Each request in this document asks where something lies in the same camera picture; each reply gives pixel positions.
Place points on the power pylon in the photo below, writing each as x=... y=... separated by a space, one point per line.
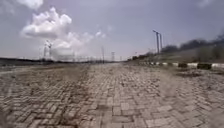
x=102 y=55
x=112 y=56

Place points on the grey brick paved path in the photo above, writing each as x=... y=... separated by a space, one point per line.
x=113 y=96

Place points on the black and white kerb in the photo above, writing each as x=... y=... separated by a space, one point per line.
x=192 y=65

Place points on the row of dark trees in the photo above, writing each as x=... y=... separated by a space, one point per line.
x=193 y=44

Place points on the grassy embankment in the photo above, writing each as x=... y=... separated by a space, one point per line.
x=196 y=53

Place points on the dry grass verge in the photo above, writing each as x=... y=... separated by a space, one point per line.
x=203 y=73

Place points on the long dark fence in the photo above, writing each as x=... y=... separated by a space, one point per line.
x=20 y=61

